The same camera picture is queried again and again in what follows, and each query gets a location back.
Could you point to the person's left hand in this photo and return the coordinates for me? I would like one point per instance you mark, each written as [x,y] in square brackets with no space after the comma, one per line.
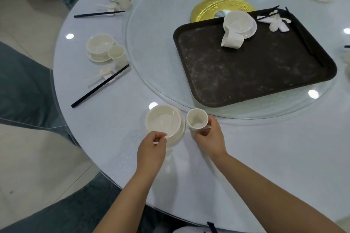
[151,153]

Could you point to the person's right hand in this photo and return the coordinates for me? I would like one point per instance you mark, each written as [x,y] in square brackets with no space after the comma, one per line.
[214,142]

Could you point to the black tray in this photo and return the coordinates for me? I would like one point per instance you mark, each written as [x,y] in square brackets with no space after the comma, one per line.
[246,71]

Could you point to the heap of small white pieces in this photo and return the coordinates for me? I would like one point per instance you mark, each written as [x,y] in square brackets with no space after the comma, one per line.
[274,26]

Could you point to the bunch of black chopsticks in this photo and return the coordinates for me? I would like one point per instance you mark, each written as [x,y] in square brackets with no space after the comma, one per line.
[302,36]

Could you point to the person's right forearm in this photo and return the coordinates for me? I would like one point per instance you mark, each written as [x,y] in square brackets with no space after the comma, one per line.
[273,200]

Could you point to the person's left forearm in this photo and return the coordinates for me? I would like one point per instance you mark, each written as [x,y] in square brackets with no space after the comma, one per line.
[123,205]

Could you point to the white round table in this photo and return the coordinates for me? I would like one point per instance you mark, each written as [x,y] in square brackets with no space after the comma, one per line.
[273,159]

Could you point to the person's white shirt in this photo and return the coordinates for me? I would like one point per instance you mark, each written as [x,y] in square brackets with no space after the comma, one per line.
[188,230]

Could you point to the glass lazy susan turntable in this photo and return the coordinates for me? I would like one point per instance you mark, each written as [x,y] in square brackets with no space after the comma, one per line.
[153,50]

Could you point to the gold turntable base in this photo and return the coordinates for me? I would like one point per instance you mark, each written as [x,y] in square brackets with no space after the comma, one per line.
[202,11]

